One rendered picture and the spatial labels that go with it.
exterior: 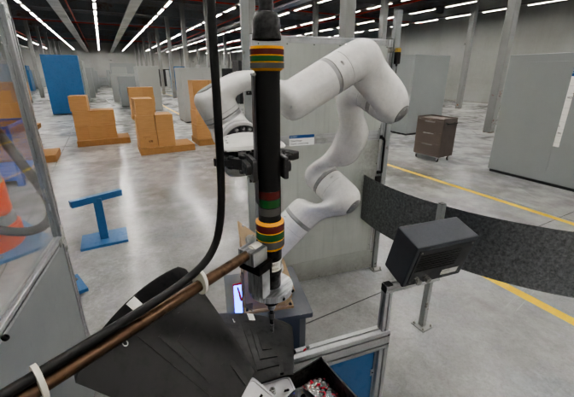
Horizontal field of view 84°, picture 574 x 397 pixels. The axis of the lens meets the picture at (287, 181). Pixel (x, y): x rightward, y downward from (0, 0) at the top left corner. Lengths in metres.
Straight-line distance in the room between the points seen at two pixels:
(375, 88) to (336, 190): 0.41
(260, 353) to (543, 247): 1.86
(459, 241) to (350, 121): 0.56
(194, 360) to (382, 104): 0.69
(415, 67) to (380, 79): 9.30
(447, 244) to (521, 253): 1.17
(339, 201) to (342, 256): 1.91
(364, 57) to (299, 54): 1.60
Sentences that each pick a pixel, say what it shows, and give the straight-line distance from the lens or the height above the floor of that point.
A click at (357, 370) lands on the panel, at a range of 1.43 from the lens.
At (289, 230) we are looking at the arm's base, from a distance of 1.16.
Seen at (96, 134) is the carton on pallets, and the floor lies 0.27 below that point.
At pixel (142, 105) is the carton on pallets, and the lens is 7.88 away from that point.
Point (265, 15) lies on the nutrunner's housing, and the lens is 0.43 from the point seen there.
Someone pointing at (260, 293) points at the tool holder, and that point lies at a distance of 0.51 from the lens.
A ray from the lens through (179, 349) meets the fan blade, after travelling 0.57.
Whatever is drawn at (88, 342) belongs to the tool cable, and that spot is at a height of 1.53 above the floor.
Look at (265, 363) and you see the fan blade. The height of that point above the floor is 1.19.
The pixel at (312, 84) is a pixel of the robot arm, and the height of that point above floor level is 1.73.
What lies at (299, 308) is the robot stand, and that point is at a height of 0.93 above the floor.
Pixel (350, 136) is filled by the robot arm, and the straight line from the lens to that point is 1.00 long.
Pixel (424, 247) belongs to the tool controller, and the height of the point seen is 1.23.
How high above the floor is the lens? 1.76
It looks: 19 degrees down
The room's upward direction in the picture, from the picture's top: straight up
